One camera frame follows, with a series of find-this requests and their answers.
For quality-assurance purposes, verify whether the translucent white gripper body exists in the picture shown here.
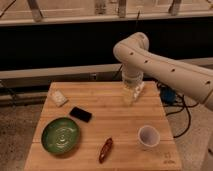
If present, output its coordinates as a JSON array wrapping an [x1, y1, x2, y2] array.
[[122, 75, 145, 106]]

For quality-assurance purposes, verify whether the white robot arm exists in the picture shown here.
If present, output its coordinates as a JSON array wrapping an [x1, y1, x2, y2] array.
[[113, 32, 213, 111]]

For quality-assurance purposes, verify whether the blue box on floor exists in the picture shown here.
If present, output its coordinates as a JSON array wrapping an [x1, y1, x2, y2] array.
[[160, 87, 176, 104]]

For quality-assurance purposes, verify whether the white paper cup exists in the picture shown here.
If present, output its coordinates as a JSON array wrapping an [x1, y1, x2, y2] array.
[[138, 125, 160, 149]]

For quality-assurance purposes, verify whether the black rectangular phone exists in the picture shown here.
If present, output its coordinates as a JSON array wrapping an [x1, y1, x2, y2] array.
[[70, 107, 92, 122]]

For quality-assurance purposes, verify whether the wooden table board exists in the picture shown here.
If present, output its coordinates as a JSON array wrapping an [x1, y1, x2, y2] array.
[[24, 82, 182, 171]]

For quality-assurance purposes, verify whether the brown red chili pepper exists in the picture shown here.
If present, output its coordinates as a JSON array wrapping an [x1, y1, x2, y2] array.
[[99, 138, 113, 163]]

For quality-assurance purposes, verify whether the white rectangular sponge block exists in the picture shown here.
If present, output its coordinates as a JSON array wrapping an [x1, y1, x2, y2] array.
[[50, 91, 68, 107]]

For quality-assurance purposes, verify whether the green ceramic bowl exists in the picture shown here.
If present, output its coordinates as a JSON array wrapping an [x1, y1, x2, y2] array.
[[41, 117, 80, 155]]

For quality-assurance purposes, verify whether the black floor cable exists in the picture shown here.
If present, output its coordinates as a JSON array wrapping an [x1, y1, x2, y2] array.
[[156, 82, 200, 139]]

